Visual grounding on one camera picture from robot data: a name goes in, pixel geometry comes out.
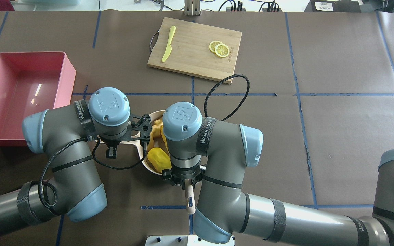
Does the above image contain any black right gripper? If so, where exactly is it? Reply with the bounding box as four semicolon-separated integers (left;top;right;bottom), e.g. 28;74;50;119
162;166;205;190

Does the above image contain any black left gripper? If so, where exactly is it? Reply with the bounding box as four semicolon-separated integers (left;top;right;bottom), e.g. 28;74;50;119
100;114;152;159

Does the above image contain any white brush with black bristles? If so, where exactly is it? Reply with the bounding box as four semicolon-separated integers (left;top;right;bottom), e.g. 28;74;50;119
185;180;196;215

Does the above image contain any yellow toy pepper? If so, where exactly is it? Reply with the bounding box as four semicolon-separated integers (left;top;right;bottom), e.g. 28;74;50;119
147;147;172;173

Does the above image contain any beige plastic dustpan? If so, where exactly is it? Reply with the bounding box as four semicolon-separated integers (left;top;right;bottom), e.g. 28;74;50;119
92;110;168;175

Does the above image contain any yellow toy corn cob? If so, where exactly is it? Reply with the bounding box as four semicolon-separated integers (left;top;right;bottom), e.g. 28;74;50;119
160;118;169;154

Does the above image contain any tan toy ginger root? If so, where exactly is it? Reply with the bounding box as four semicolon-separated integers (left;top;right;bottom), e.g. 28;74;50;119
148;118;163;149

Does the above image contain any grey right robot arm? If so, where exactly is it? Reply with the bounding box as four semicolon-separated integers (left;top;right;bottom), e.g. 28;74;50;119
163;102;394;246

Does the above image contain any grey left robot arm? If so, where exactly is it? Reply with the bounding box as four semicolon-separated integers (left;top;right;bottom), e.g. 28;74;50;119
0;87;152;236

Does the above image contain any pink plastic bin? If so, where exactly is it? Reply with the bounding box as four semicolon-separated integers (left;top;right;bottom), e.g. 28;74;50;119
0;52;76;146

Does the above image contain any bamboo cutting board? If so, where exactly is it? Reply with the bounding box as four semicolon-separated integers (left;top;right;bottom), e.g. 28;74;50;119
147;17;242;81

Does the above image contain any front toy lemon slice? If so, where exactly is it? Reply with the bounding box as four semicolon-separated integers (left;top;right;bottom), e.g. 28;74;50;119
214;43;230;58

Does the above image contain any toy lemon slice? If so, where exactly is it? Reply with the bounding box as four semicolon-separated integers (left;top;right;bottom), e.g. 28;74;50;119
214;43;230;58
209;40;222;53

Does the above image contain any light green plastic knife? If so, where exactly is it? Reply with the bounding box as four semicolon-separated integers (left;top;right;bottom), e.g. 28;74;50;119
161;25;176;62

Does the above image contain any rear toy lemon slice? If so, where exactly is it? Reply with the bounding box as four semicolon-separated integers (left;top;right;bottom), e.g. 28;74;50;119
209;40;222;53

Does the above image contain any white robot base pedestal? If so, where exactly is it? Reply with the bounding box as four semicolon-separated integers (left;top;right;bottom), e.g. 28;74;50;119
145;235;236;246

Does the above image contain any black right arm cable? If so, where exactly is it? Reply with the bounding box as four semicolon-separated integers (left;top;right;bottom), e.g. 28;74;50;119
204;74;250;121

